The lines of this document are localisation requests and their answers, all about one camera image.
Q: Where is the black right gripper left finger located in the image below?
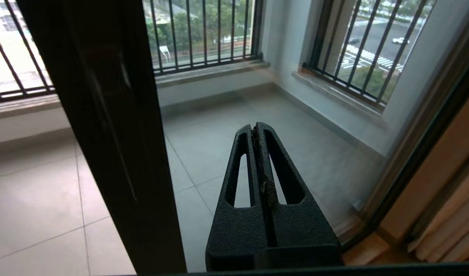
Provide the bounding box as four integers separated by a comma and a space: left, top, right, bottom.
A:
205, 123, 269, 271

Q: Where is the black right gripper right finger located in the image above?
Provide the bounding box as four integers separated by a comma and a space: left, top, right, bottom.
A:
257, 122, 341, 250

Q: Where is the short grey stone window sill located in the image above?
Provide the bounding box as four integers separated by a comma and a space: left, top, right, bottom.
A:
292, 70, 386, 127

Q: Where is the short dark metal window railing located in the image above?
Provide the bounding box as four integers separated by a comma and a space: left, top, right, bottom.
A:
302, 0, 434, 108

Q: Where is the beige curtain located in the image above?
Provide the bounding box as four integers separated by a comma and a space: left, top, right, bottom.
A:
407, 165, 469, 263

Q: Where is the long grey stone window sill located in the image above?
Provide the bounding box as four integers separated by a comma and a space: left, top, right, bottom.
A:
0, 59, 271, 121

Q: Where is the tan wooden door casing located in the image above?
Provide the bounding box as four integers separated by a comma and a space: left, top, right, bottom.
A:
342, 86, 469, 265

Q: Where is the long dark metal balcony railing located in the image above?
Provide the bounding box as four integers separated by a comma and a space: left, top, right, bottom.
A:
0, 0, 265, 105

